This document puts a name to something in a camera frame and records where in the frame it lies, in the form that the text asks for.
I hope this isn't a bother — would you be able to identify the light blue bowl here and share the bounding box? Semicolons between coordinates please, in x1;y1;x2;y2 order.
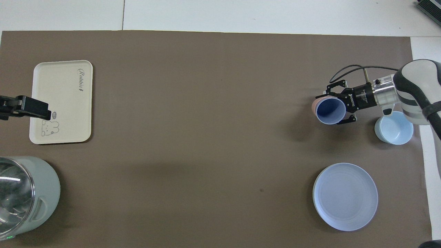
375;111;414;145

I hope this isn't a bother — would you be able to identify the pale green electric pot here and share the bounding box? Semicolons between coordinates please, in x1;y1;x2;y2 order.
0;156;61;241

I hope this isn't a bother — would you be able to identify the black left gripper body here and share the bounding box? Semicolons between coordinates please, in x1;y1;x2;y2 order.
0;95;18;121

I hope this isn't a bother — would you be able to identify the pink cup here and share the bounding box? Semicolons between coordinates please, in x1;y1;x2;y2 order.
311;96;328;117

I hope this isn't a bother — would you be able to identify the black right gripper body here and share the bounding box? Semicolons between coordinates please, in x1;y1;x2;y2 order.
346;83;377;112

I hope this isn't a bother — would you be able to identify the brown table mat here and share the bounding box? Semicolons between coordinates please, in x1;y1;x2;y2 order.
0;30;434;248

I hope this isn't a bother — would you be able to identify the cream rabbit print tray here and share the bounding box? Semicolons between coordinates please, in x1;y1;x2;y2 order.
29;60;93;145

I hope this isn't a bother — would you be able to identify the grey ribbed device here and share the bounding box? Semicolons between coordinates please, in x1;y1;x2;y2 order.
415;0;441;25

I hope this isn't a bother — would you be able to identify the pale blue plate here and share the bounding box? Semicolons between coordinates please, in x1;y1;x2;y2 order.
312;163;379;231

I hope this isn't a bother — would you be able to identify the blue ribbed cup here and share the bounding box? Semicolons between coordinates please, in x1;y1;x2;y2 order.
316;97;346;125

